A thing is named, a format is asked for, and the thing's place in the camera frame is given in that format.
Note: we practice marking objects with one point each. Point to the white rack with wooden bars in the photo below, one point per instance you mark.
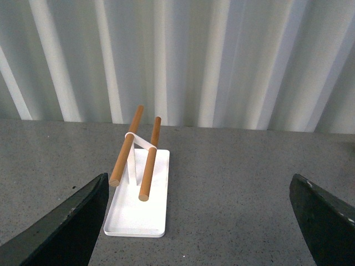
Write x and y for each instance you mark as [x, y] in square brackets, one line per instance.
[140, 178]

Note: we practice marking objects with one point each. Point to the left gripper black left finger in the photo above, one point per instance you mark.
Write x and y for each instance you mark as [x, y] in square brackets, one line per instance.
[65, 236]

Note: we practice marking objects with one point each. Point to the white pleated curtain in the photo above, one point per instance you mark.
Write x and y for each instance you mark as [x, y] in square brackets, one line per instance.
[261, 65]

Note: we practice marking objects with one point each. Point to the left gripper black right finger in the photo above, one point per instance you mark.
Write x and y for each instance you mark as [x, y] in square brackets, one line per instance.
[326, 222]

